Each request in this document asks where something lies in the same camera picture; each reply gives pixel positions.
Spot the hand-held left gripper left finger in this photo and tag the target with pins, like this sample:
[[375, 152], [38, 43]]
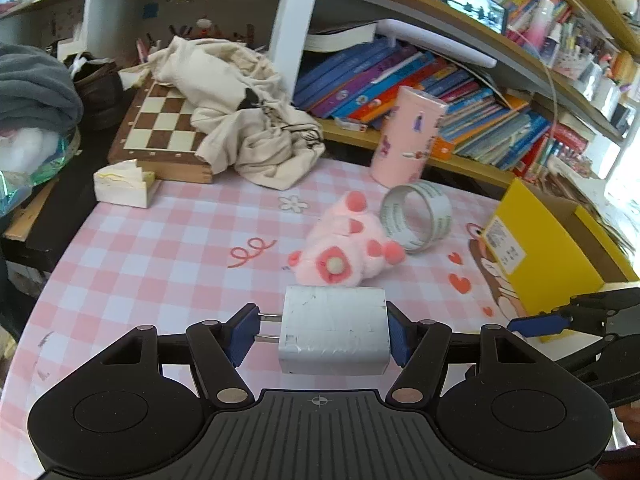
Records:
[[245, 330]]

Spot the small spray bottle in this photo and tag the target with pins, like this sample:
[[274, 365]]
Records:
[[551, 42]]

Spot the white-paged thick book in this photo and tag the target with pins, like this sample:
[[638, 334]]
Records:
[[340, 37]]

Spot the pink plush toy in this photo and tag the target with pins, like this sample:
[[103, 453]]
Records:
[[345, 240]]

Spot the white bar lamp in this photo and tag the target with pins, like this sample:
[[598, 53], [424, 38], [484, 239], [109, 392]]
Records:
[[440, 42]]

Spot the wooden chessboard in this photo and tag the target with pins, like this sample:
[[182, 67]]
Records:
[[160, 125]]

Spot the grey power adapter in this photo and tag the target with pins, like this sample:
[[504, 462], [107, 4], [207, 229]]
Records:
[[330, 330]]

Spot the iridescent gift bag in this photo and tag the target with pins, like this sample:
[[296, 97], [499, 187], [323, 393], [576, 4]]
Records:
[[30, 155]]

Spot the dark brown bag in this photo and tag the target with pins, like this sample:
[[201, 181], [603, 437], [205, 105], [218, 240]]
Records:
[[100, 95]]

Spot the beige cloth bag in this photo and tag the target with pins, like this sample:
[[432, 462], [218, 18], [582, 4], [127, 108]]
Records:
[[250, 125]]

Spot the clear tape roll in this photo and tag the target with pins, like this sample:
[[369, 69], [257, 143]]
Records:
[[442, 215]]

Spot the white and pink bottle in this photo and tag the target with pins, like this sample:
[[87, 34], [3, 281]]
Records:
[[539, 25]]

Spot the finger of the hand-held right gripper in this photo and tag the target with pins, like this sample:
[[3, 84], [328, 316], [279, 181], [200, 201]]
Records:
[[535, 322], [620, 370]]

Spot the row of children's books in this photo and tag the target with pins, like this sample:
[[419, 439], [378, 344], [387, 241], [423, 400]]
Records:
[[400, 70]]

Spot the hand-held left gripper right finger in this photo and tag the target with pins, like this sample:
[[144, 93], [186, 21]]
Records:
[[397, 332]]

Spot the smartphone playing video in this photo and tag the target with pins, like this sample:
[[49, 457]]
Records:
[[475, 7]]

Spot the pink sticker-covered canister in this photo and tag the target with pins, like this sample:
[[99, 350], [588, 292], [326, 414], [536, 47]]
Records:
[[405, 145]]

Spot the grey blanket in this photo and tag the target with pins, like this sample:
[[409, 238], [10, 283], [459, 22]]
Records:
[[35, 90]]

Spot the small white paper box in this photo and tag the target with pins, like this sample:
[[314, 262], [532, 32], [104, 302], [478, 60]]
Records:
[[120, 190]]

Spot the yellow cardboard box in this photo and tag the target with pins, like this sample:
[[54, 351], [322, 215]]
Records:
[[545, 245]]

